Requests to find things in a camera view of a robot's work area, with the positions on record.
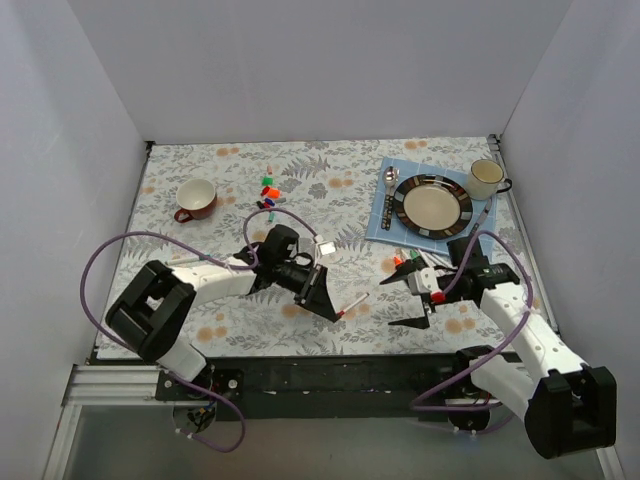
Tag pink tip white pen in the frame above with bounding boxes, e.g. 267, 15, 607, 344
166, 256, 201, 267

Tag dark rimmed cream plate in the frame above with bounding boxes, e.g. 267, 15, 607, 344
392, 174, 474, 240

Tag red white mug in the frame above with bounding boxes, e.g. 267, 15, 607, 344
174, 179, 217, 224

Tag blue checked placemat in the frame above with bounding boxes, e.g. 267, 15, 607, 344
365, 157, 485, 255

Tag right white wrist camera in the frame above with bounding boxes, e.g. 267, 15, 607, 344
407, 267, 445, 304

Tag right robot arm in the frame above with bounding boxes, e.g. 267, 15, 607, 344
385, 234, 617, 459

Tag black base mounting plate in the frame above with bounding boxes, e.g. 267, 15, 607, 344
154, 354, 514, 422

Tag patterned handle knife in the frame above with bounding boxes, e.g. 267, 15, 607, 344
469, 197, 493, 237

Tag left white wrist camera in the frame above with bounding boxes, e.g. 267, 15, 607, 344
314, 238, 336, 261

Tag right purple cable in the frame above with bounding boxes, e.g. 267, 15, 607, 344
409, 230, 534, 435

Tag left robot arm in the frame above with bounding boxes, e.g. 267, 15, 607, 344
106, 224, 341, 400

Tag floral tablecloth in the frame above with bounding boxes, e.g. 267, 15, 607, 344
111, 137, 502, 357

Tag aluminium frame rail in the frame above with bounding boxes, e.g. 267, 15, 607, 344
44, 366, 624, 479

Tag cream enamel mug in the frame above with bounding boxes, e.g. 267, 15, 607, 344
465, 159, 513, 201

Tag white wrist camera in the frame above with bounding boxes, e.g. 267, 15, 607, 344
314, 238, 336, 261
407, 267, 445, 304

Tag metal spoon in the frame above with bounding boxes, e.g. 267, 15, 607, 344
383, 166, 399, 200

